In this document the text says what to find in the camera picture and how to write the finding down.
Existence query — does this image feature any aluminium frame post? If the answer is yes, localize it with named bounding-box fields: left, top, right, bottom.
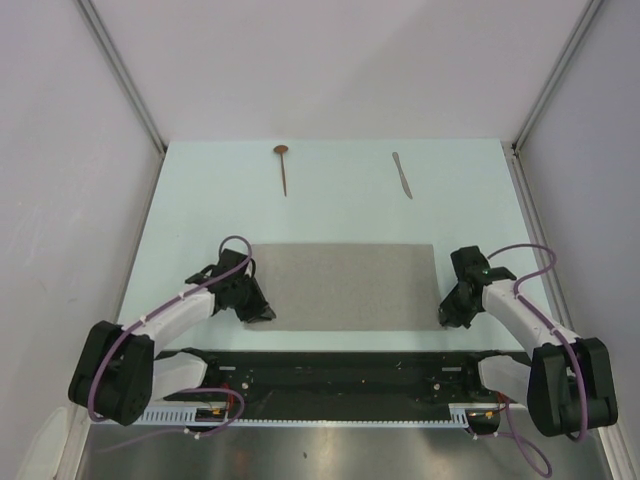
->
left=72, top=0, right=167, bottom=154
left=511, top=0, right=608, bottom=154

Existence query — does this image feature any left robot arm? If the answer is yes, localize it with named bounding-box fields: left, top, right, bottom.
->
left=67, top=249, right=276, bottom=426

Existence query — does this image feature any left aluminium frame post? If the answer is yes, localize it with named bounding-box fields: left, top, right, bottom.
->
left=72, top=0, right=167, bottom=154

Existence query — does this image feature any brown wooden spoon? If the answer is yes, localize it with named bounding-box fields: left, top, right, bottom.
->
left=273, top=144, right=289, bottom=196

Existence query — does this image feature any right aluminium frame post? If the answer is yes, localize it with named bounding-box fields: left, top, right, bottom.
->
left=511, top=0, right=608, bottom=154

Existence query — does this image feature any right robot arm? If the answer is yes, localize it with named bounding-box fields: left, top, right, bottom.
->
left=438, top=246, right=618, bottom=440

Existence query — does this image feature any silver knife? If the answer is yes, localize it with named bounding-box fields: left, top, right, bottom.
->
left=392, top=152, right=413, bottom=199

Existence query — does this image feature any grey cloth napkin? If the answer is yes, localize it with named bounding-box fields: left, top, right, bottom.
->
left=247, top=244, right=441, bottom=332

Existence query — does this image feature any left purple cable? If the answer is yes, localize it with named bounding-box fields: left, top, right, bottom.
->
left=87, top=235, right=254, bottom=454

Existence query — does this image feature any white slotted cable duct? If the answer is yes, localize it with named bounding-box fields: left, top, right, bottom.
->
left=134, top=402, right=500, bottom=429

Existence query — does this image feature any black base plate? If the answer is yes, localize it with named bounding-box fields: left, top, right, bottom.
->
left=169, top=351, right=503, bottom=410

